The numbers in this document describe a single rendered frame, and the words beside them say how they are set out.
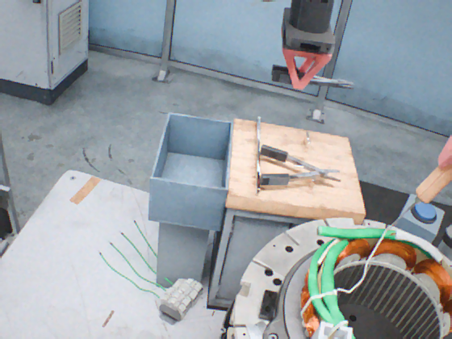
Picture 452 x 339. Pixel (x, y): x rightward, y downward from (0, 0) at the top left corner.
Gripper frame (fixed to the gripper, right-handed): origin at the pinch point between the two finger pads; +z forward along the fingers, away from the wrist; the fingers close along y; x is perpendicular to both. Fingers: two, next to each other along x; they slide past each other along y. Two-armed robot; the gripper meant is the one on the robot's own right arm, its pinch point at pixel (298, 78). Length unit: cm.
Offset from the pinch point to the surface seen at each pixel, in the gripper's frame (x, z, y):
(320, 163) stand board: 5.5, 11.8, 4.7
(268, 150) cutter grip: -3.3, 8.5, 7.0
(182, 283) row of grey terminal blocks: -14.4, 35.2, 14.1
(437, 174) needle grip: 7.7, -13.2, 33.0
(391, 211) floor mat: 78, 129, -99
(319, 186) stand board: 4.7, 11.4, 10.2
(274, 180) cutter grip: -2.3, 8.4, 13.1
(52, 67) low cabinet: -113, 99, -152
